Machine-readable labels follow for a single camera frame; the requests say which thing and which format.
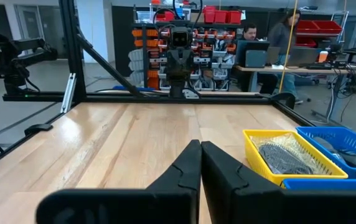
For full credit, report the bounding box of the yellow plastic basket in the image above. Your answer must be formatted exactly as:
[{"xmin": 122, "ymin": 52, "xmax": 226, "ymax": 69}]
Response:
[{"xmin": 242, "ymin": 129, "xmax": 349, "ymax": 187}]

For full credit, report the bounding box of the yellow hanging cord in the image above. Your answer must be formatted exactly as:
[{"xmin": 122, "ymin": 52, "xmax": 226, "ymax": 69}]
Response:
[{"xmin": 278, "ymin": 0, "xmax": 299, "ymax": 93}]

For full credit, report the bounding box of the black comb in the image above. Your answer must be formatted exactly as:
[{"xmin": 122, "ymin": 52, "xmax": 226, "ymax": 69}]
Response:
[{"xmin": 249, "ymin": 133, "xmax": 337, "ymax": 175}]

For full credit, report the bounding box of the grey open laptop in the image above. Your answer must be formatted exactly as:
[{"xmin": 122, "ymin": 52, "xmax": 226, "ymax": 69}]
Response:
[{"xmin": 286, "ymin": 46, "xmax": 322, "ymax": 67}]

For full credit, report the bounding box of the grey toiletry tube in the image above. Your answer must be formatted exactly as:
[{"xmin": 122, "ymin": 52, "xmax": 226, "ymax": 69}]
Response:
[{"xmin": 313, "ymin": 136, "xmax": 349, "ymax": 158}]

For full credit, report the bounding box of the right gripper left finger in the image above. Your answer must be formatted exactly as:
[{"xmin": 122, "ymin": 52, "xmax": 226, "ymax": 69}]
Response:
[{"xmin": 35, "ymin": 139, "xmax": 203, "ymax": 224}]

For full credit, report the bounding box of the clear plastic box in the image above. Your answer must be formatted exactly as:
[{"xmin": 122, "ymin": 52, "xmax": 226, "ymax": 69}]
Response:
[{"xmin": 136, "ymin": 11, "xmax": 154, "ymax": 24}]

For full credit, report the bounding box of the wooden office desk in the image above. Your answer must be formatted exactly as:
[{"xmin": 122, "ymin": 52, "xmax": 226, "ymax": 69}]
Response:
[{"xmin": 235, "ymin": 63, "xmax": 356, "ymax": 125}]

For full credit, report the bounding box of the red storage bin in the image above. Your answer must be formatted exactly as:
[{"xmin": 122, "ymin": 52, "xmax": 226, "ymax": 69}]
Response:
[
  {"xmin": 313, "ymin": 20, "xmax": 343, "ymax": 35},
  {"xmin": 214, "ymin": 10, "xmax": 228, "ymax": 24},
  {"xmin": 296, "ymin": 36, "xmax": 317, "ymax": 47},
  {"xmin": 227, "ymin": 11, "xmax": 243, "ymax": 25},
  {"xmin": 203, "ymin": 6, "xmax": 216, "ymax": 24},
  {"xmin": 296, "ymin": 20, "xmax": 321, "ymax": 34}
]

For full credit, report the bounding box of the blue plastic basket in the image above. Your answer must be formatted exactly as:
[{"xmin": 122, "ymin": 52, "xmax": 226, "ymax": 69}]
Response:
[
  {"xmin": 296, "ymin": 126, "xmax": 356, "ymax": 180},
  {"xmin": 282, "ymin": 178, "xmax": 356, "ymax": 191}
]

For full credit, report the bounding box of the parts shelf with bins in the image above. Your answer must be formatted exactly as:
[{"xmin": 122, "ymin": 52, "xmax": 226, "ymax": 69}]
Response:
[{"xmin": 129, "ymin": 4, "xmax": 244, "ymax": 93}]

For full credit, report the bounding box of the silver aluminium bar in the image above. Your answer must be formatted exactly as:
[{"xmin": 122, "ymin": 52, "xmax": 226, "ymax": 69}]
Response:
[{"xmin": 60, "ymin": 73, "xmax": 77, "ymax": 114}]

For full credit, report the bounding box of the person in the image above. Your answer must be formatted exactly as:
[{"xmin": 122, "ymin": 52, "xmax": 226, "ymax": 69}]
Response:
[
  {"xmin": 238, "ymin": 23, "xmax": 278, "ymax": 96},
  {"xmin": 266, "ymin": 8, "xmax": 305, "ymax": 105}
]

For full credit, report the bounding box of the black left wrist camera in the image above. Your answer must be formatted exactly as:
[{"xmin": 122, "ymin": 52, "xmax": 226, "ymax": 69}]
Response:
[{"xmin": 169, "ymin": 27, "xmax": 192, "ymax": 49}]

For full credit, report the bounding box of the blue flat object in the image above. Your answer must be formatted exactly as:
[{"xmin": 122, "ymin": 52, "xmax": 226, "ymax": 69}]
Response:
[{"xmin": 112, "ymin": 85, "xmax": 156, "ymax": 93}]

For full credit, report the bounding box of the dark monitor back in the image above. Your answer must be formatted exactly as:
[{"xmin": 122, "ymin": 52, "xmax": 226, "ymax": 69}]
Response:
[{"xmin": 235, "ymin": 39, "xmax": 271, "ymax": 68}]

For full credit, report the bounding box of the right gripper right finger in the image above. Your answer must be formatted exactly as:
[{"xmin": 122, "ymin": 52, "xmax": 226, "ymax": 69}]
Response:
[{"xmin": 201, "ymin": 141, "xmax": 356, "ymax": 224}]

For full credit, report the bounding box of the black table frame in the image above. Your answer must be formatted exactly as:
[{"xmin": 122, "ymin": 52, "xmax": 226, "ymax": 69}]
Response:
[{"xmin": 0, "ymin": 0, "xmax": 317, "ymax": 175}]

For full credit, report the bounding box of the black table edge clamp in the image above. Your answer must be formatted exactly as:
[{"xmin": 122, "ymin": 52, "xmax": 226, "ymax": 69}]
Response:
[
  {"xmin": 271, "ymin": 91, "xmax": 296, "ymax": 110},
  {"xmin": 24, "ymin": 123, "xmax": 54, "ymax": 136}
]

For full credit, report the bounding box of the white step ladder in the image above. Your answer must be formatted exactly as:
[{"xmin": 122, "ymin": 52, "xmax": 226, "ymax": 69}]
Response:
[{"xmin": 332, "ymin": 11, "xmax": 350, "ymax": 44}]

